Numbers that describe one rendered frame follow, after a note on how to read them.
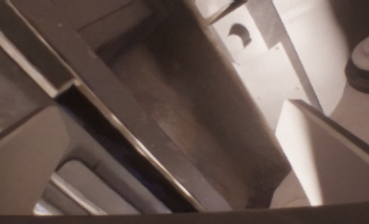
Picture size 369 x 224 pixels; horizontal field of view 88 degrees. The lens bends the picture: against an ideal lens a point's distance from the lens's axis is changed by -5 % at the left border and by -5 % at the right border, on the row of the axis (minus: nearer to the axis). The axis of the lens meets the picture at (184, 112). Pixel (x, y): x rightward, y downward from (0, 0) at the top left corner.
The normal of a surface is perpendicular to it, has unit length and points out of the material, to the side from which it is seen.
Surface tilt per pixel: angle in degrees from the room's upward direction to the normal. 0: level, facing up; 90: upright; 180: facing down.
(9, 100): 90
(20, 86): 90
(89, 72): 90
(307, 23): 0
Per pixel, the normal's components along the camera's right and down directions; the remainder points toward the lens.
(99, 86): 0.66, -0.18
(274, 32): 0.13, 0.33
